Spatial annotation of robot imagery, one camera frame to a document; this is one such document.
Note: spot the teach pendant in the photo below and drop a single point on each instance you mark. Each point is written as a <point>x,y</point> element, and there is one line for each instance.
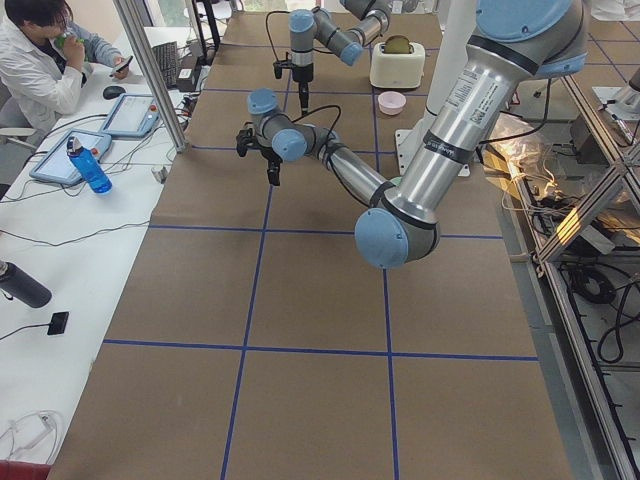
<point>132,116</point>
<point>59,165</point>

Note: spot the pink bowl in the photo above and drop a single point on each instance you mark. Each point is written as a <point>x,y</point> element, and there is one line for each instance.
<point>391,102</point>

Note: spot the aluminium frame post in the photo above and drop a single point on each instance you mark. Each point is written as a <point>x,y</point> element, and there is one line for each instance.
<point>134,29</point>

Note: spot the crumpled plastic bag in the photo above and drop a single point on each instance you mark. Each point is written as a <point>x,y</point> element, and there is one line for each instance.
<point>513,140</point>

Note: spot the white safety glasses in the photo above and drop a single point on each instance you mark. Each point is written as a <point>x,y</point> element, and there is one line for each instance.
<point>32,438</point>

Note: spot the blue water bottle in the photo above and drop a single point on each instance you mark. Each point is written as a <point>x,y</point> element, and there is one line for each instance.
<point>88,167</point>

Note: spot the cream toaster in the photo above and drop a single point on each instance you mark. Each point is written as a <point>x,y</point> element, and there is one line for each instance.
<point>397,71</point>

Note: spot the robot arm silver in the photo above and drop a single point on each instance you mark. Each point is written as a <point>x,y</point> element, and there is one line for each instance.
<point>309,26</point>
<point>507,43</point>

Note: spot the black keyboard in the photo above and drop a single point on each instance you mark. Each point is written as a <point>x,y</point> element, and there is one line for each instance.
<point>167,59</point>

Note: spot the seated person white coat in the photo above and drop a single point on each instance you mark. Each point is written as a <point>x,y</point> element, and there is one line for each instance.
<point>44,55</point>

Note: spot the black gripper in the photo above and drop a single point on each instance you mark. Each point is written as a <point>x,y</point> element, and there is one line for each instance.
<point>302,76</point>
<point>272,160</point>

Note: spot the black thermos bottle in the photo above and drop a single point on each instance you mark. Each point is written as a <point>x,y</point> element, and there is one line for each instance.
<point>20,285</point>

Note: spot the upper teach pendant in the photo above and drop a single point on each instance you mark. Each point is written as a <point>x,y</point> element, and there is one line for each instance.
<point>132,116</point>

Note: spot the small black square device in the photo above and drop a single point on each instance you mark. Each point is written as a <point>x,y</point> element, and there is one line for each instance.
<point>58,323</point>

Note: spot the black computer mouse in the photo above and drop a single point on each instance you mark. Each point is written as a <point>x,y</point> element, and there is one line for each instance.
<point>112,92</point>

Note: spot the lower teach pendant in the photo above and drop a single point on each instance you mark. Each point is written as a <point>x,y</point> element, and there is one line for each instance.
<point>59,165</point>

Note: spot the bread slice in toaster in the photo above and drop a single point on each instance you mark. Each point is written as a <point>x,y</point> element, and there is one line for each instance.
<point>397,44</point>

